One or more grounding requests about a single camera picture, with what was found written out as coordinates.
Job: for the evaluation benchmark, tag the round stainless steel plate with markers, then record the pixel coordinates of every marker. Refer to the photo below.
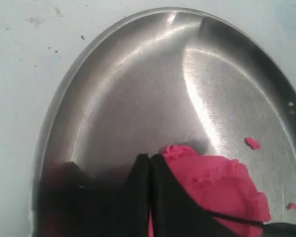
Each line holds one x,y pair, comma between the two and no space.
172,76

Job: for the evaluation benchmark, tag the pink clay crumb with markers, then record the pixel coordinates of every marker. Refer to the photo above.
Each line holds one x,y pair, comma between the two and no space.
252,143

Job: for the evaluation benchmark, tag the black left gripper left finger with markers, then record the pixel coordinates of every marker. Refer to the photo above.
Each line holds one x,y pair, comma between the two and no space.
71,203

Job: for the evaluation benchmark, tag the black knife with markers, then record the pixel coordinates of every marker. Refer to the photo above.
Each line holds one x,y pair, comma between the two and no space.
279,229

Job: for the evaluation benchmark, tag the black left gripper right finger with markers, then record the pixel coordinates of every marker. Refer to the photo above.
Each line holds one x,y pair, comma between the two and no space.
174,212

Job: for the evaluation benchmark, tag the pink clay lump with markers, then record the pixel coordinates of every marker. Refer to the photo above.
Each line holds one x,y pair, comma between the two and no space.
218,184

